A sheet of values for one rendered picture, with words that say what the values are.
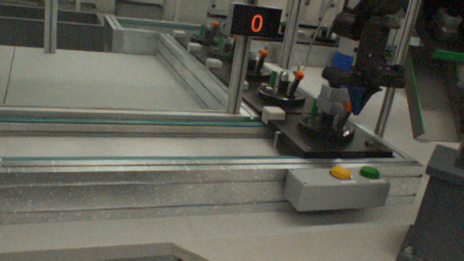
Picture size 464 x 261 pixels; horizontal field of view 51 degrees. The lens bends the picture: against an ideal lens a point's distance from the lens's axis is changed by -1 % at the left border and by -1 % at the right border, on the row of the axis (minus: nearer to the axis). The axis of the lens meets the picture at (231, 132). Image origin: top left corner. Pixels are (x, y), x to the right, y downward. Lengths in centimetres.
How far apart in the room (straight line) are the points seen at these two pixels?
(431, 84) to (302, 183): 57
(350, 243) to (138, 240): 41
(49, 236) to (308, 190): 47
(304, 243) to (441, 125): 55
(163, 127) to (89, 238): 39
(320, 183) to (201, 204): 24
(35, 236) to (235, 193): 37
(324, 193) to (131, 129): 47
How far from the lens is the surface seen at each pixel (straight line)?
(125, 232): 90
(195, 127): 119
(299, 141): 113
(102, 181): 90
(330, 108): 118
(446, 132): 135
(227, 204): 99
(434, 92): 139
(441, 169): 91
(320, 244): 97
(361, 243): 101
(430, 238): 97
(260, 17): 117
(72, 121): 114
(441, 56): 126
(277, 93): 141
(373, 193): 105
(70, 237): 89
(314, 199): 97
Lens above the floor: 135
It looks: 20 degrees down
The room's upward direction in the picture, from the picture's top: 9 degrees clockwise
